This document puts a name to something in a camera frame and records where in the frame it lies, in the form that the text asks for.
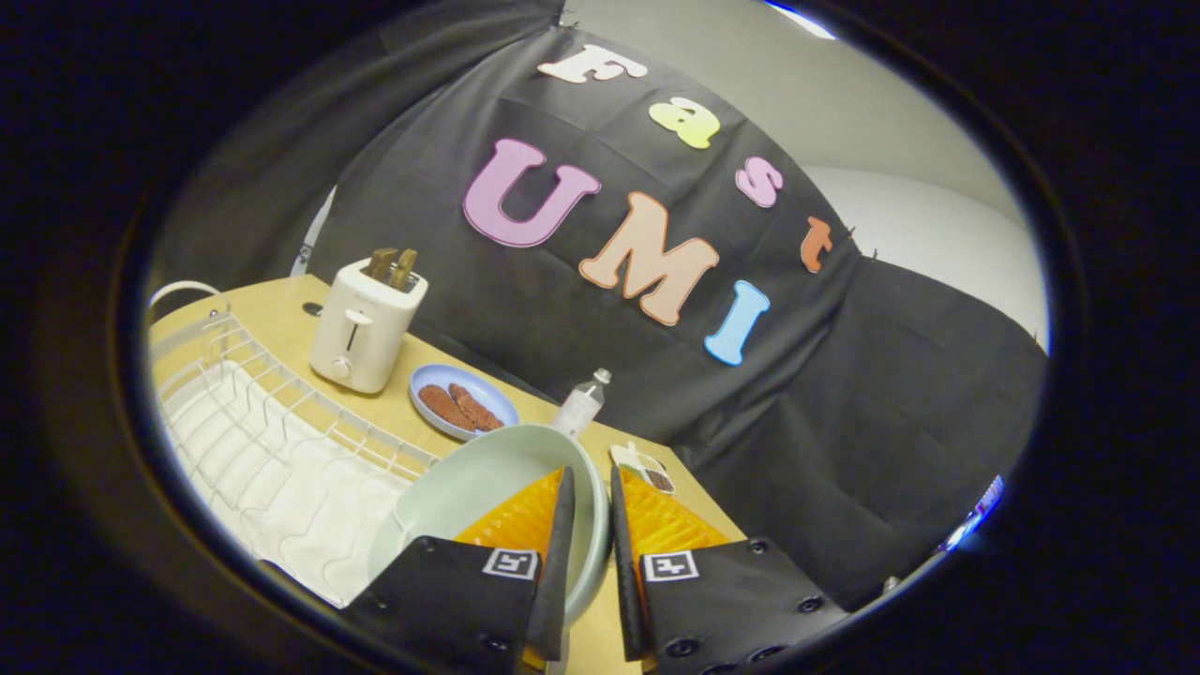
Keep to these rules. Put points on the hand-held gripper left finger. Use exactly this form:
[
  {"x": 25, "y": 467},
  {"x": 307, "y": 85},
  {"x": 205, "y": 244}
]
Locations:
[{"x": 559, "y": 562}]

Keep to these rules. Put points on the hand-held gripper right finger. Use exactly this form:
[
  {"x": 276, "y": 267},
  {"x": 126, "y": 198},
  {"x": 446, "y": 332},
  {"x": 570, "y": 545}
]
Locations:
[{"x": 622, "y": 562}]

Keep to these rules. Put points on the pale green plate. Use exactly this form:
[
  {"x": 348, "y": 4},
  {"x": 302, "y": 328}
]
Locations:
[{"x": 487, "y": 478}]

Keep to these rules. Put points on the blue plate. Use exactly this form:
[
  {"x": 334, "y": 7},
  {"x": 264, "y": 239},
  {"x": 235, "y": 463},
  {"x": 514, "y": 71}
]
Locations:
[{"x": 433, "y": 380}]

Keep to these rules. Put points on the clear plastic bottle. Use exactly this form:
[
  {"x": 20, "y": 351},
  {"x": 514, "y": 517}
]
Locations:
[{"x": 577, "y": 407}]

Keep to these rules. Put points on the brown sausage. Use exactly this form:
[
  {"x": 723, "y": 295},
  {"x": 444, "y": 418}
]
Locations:
[
  {"x": 474, "y": 407},
  {"x": 445, "y": 409}
]

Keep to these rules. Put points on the white toaster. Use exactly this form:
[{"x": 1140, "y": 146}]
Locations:
[{"x": 361, "y": 323}]

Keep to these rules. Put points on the black backdrop cloth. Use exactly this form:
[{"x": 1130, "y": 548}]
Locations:
[{"x": 600, "y": 234}]

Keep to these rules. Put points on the brown toast slice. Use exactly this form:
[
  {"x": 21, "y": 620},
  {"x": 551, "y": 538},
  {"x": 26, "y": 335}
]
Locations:
[
  {"x": 380, "y": 264},
  {"x": 404, "y": 269}
]

